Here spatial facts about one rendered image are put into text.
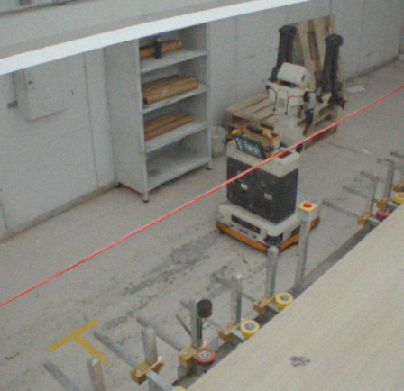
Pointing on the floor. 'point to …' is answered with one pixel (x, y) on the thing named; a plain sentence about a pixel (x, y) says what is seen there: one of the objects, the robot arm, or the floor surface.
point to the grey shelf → (123, 51)
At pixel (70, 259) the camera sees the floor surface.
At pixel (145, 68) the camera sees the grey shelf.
